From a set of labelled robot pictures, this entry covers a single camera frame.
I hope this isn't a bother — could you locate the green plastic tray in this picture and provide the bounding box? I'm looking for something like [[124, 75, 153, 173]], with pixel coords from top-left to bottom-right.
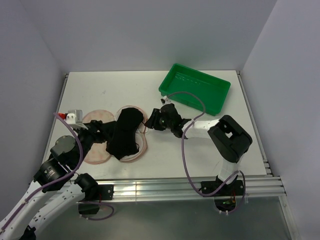
[[158, 63, 231, 116]]

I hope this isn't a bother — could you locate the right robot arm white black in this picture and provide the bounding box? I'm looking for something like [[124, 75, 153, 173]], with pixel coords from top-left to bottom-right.
[[144, 103, 253, 195]]

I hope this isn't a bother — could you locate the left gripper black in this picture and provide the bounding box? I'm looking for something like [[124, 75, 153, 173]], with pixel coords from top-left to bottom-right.
[[72, 118, 117, 168]]

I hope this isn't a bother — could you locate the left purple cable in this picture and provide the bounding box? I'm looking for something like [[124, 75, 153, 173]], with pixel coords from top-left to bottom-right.
[[0, 112, 115, 236]]

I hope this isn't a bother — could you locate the peach floral mesh laundry bag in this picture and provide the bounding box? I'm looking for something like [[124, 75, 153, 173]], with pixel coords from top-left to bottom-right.
[[83, 105, 148, 165]]

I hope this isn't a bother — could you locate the purple cable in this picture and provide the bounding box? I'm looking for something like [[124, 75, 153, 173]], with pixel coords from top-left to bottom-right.
[[166, 91, 247, 215], [0, 112, 115, 236]]

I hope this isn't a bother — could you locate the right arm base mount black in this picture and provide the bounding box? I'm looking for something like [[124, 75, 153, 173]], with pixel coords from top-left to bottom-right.
[[199, 177, 246, 214]]

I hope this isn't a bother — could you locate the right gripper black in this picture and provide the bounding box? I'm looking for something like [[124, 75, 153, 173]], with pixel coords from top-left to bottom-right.
[[144, 108, 174, 131]]

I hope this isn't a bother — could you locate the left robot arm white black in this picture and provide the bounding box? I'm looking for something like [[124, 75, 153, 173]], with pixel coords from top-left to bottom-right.
[[0, 120, 116, 240]]

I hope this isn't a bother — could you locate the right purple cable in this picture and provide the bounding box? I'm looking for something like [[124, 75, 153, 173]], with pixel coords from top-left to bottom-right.
[[166, 91, 247, 215]]

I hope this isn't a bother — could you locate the aluminium frame rail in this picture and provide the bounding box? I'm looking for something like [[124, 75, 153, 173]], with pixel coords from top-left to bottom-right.
[[97, 175, 287, 203]]

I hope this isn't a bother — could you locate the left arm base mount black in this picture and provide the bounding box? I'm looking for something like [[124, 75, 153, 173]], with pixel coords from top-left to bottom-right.
[[78, 184, 115, 221]]

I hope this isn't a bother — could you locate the black bra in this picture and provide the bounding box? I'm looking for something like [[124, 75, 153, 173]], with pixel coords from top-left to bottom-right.
[[100, 106, 148, 163]]

